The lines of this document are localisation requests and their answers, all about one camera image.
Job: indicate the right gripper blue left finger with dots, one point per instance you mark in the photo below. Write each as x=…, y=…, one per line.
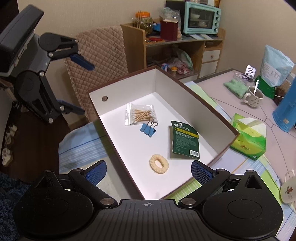
x=95, y=173

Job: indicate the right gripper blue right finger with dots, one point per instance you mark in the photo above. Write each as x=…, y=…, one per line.
x=201, y=172

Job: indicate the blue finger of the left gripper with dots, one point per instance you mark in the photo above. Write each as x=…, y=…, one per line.
x=67, y=108
x=81, y=61

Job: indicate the dark green packet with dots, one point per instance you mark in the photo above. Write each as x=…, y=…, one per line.
x=185, y=140

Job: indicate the cream hair scrunchie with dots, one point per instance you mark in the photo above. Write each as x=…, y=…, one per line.
x=158, y=164

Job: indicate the cotton swab bag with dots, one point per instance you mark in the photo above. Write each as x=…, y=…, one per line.
x=137, y=114

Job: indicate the blue binder clip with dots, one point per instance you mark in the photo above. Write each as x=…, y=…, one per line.
x=149, y=127

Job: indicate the quilted beige chair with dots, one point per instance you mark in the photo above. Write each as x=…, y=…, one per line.
x=104, y=48

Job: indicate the white brown-edged storage box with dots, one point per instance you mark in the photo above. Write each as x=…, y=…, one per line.
x=172, y=101

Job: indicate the green tissue pack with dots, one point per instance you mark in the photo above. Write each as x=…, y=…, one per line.
x=251, y=141

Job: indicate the orange-lidded glass jar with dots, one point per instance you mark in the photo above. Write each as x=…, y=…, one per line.
x=143, y=20

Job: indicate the dark blue fuzzy blanket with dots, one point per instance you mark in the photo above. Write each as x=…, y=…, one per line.
x=11, y=192

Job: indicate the white cartoon mug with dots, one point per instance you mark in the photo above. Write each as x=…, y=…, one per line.
x=287, y=189

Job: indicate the spotted mug with spoon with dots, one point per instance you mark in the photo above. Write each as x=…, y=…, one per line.
x=251, y=98

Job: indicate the green folded cloth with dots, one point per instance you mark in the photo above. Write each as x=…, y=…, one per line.
x=236, y=87

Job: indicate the dark red box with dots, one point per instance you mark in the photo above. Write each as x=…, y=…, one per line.
x=169, y=31

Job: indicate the blue thermos flask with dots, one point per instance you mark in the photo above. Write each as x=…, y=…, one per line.
x=285, y=114

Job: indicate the glass jar of dried fruit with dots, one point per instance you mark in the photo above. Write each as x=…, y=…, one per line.
x=280, y=91

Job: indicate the wooden shelf cabinet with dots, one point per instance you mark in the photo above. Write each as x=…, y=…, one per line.
x=141, y=52

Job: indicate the teal toaster oven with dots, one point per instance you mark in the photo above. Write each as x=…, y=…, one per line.
x=201, y=19

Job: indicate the light blue resealable bag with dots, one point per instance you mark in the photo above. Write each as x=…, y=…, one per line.
x=275, y=66

